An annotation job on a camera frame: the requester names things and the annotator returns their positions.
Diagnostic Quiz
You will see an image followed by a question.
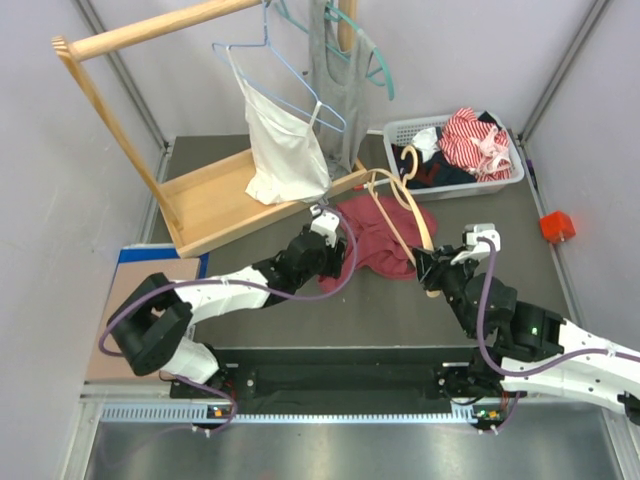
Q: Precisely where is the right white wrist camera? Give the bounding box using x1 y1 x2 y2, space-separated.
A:
450 223 501 265

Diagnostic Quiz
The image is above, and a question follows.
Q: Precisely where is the white garment in basket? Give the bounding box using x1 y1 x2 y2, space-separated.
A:
411 127 441 163

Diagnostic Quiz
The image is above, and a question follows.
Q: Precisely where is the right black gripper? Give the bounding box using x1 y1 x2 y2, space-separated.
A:
412 244 479 339

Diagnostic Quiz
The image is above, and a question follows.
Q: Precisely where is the red white striped garment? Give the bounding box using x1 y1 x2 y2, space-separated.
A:
438 108 512 182

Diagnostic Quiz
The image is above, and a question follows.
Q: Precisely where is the grey tank top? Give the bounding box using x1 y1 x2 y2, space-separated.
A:
309 1 375 180

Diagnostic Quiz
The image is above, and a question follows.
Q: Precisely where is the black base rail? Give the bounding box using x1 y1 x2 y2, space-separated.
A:
169 347 534 416

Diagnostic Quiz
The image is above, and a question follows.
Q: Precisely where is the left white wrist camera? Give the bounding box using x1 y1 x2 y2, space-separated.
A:
309 205 340 247

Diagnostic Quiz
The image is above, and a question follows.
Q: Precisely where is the teal plastic hanger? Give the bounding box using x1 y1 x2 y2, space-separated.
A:
273 0 396 102

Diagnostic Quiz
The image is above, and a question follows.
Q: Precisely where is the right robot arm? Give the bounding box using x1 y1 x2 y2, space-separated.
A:
412 236 639 424

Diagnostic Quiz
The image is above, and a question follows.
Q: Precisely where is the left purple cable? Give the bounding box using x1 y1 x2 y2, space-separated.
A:
98 205 359 436

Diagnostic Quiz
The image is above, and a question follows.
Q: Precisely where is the blue wire hanger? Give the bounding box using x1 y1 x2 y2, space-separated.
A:
211 1 347 133

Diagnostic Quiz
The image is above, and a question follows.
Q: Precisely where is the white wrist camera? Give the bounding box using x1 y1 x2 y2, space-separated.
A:
309 205 340 247
450 223 501 265

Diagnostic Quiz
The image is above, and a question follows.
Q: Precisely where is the orange red block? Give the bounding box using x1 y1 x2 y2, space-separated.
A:
539 211 576 244

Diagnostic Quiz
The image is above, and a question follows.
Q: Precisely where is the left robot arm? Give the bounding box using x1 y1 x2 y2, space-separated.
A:
99 212 347 397

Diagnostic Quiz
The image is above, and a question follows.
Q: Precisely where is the white garment on hanger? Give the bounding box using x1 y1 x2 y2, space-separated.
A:
226 48 332 205

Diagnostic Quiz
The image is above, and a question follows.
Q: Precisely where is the wooden clothes hanger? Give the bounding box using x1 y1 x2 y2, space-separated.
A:
366 168 434 266

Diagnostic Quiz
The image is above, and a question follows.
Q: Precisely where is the white laundry basket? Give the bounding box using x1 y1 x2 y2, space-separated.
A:
382 114 526 200

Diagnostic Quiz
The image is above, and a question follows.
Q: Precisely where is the wooden clothes rack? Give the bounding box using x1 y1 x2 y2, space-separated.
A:
50 0 369 260

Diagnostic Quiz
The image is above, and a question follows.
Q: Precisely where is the dark navy garment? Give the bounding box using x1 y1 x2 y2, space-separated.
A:
391 144 477 189

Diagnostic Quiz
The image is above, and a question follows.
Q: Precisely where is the red tank top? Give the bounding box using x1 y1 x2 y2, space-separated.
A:
336 194 422 280

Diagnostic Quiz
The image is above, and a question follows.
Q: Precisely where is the brown board blue edge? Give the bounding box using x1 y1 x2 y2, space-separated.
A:
87 243 210 381

